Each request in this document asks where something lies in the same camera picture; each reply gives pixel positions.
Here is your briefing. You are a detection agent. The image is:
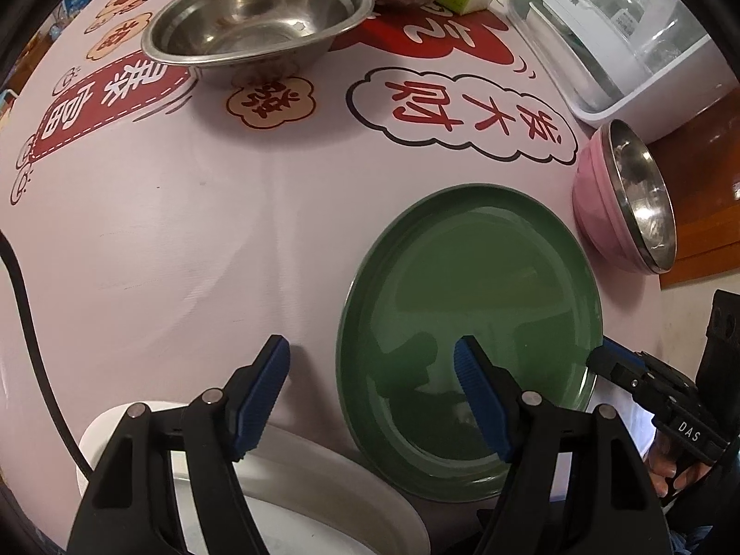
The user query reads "large steel bowl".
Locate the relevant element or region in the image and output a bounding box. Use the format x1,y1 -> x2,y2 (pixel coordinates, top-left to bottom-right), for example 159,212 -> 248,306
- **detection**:
140,0 -> 376,73

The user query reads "white sterilizer cabinet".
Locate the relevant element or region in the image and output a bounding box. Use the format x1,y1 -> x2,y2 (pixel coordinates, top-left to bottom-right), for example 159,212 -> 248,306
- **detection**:
507,0 -> 740,131

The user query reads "green plate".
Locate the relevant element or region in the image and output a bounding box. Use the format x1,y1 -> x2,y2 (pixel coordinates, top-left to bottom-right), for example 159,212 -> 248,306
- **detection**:
336,183 -> 603,503

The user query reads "person's right hand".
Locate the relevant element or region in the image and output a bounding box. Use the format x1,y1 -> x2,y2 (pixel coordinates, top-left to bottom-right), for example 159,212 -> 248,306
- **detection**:
644,433 -> 713,499

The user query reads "black cable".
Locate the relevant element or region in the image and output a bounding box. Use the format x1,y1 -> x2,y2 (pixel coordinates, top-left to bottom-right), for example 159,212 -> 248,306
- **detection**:
0,230 -> 96,475

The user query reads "pink printed tablecloth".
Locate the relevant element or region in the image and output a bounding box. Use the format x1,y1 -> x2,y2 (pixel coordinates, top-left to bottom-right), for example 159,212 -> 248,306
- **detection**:
0,0 -> 695,555

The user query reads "pink steel bowl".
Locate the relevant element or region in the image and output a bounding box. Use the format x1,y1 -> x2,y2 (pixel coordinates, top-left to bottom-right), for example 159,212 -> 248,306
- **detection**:
572,119 -> 677,274

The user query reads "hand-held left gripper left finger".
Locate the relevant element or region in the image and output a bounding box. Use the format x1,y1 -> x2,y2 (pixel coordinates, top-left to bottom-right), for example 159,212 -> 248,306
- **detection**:
66,334 -> 291,555

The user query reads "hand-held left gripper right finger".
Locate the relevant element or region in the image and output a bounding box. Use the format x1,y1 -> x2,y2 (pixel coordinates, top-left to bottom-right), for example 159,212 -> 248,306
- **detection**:
452,335 -> 674,555

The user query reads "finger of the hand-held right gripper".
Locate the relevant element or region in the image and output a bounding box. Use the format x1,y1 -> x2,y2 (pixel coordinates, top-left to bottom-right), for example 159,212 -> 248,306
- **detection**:
601,340 -> 645,372
586,352 -> 642,400

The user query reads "white plate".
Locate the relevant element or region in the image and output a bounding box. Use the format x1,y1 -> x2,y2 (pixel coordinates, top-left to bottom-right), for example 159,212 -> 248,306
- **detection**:
77,401 -> 436,555

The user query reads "person's dark clothing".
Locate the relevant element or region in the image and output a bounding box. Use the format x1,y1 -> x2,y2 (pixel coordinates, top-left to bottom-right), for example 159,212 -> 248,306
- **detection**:
665,497 -> 740,555

